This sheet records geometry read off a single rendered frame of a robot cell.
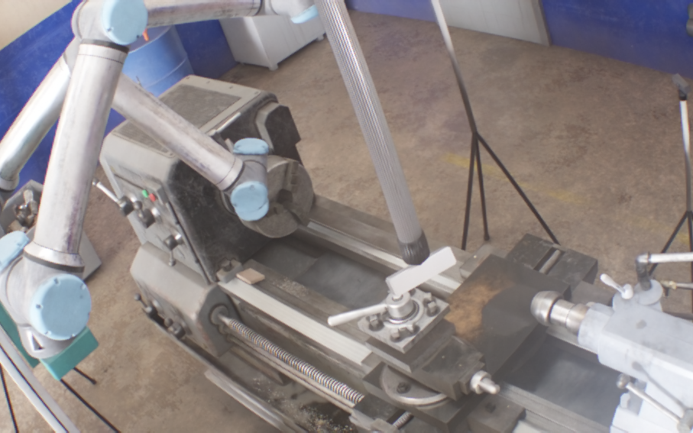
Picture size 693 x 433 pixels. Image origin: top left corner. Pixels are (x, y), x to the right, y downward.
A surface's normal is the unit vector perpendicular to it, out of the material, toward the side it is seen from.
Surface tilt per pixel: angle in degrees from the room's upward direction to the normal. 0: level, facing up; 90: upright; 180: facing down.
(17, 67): 90
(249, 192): 94
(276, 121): 90
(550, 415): 0
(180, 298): 32
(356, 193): 0
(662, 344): 0
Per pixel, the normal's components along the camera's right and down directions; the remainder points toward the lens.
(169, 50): 0.79, 0.11
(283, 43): 0.65, 0.26
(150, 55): 0.47, 0.39
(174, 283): -0.63, -0.35
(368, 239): -0.30, -0.77
